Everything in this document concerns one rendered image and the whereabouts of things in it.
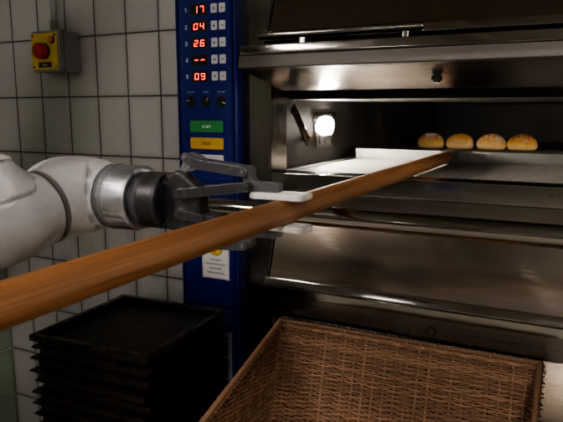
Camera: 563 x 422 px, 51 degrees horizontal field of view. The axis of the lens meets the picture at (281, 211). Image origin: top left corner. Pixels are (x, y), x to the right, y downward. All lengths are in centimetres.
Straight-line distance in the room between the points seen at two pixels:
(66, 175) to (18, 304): 45
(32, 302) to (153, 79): 113
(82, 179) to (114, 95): 76
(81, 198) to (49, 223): 6
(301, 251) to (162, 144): 44
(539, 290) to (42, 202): 86
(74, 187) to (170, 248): 34
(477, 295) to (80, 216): 75
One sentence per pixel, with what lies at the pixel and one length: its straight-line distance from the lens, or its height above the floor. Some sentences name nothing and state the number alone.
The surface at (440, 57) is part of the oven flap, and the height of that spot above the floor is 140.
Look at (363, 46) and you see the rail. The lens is 108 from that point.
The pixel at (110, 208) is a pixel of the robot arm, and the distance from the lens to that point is 81.
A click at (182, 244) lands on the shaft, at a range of 52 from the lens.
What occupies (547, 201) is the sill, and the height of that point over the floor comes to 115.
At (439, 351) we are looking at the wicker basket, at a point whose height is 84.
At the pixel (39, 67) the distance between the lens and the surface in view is 165.
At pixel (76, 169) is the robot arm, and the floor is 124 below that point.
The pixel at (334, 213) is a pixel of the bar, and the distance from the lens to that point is 86.
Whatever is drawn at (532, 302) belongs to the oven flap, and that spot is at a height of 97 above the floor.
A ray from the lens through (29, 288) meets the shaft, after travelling 41.
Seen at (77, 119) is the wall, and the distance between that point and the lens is 166.
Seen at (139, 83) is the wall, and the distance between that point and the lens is 152.
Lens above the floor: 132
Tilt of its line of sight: 10 degrees down
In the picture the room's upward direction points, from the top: straight up
